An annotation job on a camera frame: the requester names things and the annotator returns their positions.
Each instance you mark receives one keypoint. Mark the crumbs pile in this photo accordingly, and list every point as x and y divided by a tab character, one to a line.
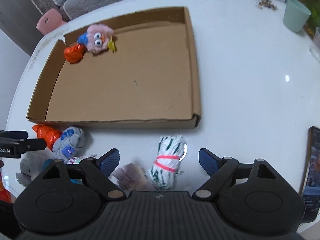
266	4

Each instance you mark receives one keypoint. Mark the blue sock beige tie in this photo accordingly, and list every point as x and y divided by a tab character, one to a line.
131	177

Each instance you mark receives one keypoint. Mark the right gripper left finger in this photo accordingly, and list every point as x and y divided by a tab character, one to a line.
97	172

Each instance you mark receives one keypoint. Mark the brown cardboard box tray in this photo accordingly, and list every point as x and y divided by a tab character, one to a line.
150	81

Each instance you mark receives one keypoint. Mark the pink plastic chair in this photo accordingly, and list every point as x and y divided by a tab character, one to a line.
50	21

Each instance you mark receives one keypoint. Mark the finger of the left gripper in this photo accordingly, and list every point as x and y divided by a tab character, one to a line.
15	143

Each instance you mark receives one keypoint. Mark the white green striped sock roll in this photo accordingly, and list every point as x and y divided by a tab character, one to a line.
170	152

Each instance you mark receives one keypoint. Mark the grey sock roll blue print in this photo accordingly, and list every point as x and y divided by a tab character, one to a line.
69	144

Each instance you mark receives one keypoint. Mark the mint green cup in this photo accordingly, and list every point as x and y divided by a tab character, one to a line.
296	15

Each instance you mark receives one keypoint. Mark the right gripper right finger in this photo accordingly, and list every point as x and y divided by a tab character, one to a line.
220	170

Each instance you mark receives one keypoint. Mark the grey-white sock bead tie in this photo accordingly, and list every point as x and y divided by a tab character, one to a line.
30	167

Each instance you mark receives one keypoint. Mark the orange shiny bundle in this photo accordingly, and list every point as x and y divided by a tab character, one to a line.
74	53
48	133

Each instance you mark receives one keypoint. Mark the smartphone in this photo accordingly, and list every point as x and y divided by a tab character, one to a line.
310	189

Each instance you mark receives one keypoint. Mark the pink fuzzy googly-eyed sock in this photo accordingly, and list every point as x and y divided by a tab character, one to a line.
96	38

